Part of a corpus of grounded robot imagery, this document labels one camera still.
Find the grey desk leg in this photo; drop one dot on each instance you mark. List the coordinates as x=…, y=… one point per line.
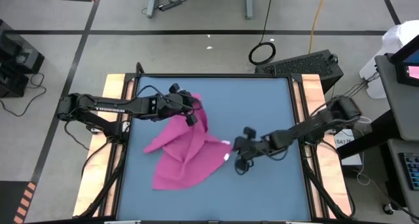
x=152, y=4
x=249, y=4

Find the pink towel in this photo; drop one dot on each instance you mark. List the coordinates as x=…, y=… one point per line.
x=186, y=152

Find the black equipment rack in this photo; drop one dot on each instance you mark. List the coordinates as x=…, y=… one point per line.
x=19, y=53

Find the black caster wheel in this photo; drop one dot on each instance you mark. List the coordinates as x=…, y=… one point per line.
x=389, y=209

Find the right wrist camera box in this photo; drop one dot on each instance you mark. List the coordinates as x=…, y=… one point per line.
x=249, y=132

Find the white paper label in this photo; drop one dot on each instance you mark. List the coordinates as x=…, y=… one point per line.
x=345, y=140

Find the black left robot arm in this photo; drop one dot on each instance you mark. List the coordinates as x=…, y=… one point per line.
x=108, y=106

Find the grey keyboard shelf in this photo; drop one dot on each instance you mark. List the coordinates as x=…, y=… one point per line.
x=393, y=165

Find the grey workstation desk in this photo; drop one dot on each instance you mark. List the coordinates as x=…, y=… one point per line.
x=402, y=109

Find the black perforated computer case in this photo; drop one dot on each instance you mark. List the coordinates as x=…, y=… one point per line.
x=304, y=65

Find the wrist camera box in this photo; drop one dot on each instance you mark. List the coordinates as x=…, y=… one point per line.
x=192, y=120
x=249, y=132

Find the black power strip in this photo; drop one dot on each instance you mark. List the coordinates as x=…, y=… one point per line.
x=170, y=5

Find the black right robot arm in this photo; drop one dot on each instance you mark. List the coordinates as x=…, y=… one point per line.
x=294, y=131

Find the white bundle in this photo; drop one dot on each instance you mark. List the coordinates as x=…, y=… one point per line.
x=397, y=34

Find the black workstation base beam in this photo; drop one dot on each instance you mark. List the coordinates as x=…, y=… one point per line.
x=373, y=135

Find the wooden side board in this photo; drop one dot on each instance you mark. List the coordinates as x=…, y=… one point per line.
x=335, y=184
x=91, y=184

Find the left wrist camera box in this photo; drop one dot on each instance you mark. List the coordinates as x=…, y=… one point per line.
x=192, y=120

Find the tilted touchscreen monitor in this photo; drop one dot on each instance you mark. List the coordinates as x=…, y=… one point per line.
x=404, y=53

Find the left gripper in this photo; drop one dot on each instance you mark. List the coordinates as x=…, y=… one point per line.
x=170, y=106

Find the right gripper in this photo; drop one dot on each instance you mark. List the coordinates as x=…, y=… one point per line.
x=250, y=147

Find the keyboard with blue keys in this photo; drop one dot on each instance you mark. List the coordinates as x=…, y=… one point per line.
x=412, y=171

